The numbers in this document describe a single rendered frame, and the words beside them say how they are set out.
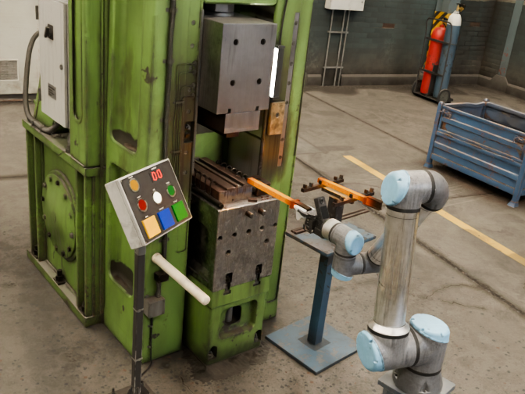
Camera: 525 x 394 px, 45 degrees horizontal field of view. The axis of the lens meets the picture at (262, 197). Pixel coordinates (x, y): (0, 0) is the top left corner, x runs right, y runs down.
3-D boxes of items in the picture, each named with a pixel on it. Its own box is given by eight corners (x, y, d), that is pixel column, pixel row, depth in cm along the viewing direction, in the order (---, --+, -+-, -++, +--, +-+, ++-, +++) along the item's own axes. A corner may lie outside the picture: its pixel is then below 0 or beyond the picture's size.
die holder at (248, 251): (271, 274, 338) (281, 197, 321) (212, 292, 315) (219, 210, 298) (213, 232, 377) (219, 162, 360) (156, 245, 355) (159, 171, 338)
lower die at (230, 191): (251, 198, 316) (252, 182, 313) (218, 205, 304) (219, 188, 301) (205, 170, 346) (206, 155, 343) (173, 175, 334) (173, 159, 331)
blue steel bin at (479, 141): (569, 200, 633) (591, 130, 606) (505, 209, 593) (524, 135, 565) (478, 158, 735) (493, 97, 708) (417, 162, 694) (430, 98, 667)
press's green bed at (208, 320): (262, 347, 356) (270, 274, 338) (206, 369, 333) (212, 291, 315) (207, 300, 395) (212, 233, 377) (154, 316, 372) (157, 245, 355)
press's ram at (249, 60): (282, 108, 307) (291, 23, 292) (216, 114, 284) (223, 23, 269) (232, 87, 337) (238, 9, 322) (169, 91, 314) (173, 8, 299)
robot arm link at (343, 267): (360, 281, 261) (366, 255, 256) (335, 284, 257) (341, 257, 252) (350, 270, 269) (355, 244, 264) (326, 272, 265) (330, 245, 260)
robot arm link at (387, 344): (413, 375, 230) (441, 175, 210) (372, 382, 224) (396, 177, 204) (391, 354, 244) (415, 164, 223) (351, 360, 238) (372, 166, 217)
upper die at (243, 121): (258, 129, 303) (260, 110, 299) (223, 134, 291) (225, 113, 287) (209, 106, 332) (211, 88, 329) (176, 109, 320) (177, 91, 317)
